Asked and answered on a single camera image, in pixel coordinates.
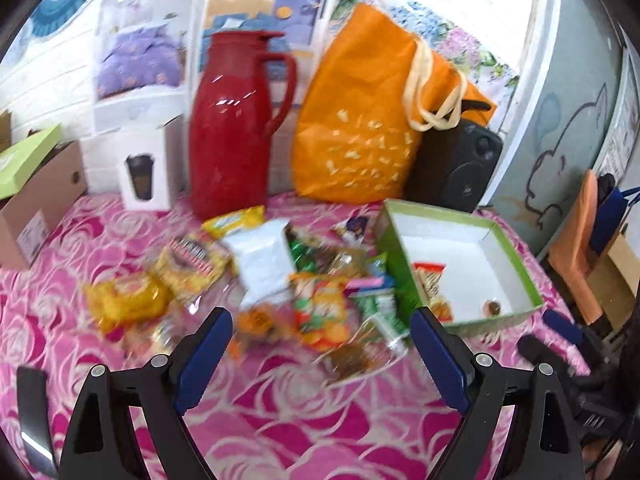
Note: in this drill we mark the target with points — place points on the white cup picture box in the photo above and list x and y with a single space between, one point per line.
149 161

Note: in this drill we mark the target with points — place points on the yellow barcode snack packet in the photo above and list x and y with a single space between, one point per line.
240 220

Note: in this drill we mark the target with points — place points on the green box lid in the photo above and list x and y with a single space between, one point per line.
21 160

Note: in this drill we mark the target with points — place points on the brown cardboard box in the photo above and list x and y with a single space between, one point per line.
30 216

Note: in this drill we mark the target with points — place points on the blue white small packet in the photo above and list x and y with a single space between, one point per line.
351 231

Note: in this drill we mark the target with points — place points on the black smartphone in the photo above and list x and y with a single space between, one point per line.
32 403

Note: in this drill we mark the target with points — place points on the red thermos jug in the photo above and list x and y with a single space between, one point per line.
233 121

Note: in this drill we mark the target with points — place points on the pink rose tablecloth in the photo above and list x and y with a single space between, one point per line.
266 415

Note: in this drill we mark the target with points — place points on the clear brown snack packet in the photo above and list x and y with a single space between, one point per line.
356 359

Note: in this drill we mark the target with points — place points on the green white open box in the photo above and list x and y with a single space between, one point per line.
485 280

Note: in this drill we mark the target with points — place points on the orange chips snack bag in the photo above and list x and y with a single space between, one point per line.
320 310

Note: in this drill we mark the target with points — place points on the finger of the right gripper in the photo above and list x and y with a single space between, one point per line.
536 352
563 327

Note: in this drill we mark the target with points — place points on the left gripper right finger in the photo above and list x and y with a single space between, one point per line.
542 441

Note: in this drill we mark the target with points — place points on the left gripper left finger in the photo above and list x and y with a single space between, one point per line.
100 442

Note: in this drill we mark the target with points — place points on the orange round cracker packet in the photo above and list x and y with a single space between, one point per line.
258 326

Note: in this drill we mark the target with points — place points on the green striped snack packet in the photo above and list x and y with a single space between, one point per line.
379 318

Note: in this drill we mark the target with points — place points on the dark green candy packet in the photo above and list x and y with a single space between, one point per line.
302 254

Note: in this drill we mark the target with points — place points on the yellow galette cookie bag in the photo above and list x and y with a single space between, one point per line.
190 264

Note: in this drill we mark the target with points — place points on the orange chair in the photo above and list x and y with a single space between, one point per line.
568 253

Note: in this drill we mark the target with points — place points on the pink edged nut packet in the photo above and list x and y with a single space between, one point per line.
367 271

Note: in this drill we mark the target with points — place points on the red snack packet in box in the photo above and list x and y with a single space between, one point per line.
429 275

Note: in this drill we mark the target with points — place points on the white foil snack packet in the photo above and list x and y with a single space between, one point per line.
263 261

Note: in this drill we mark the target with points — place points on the yellow orange pastry packet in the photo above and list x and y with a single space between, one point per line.
127 301

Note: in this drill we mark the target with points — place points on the orange tote bag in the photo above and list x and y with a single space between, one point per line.
377 92

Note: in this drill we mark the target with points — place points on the bedding picture box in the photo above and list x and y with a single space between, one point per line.
141 62

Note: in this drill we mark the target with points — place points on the black speaker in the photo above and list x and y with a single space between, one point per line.
452 168

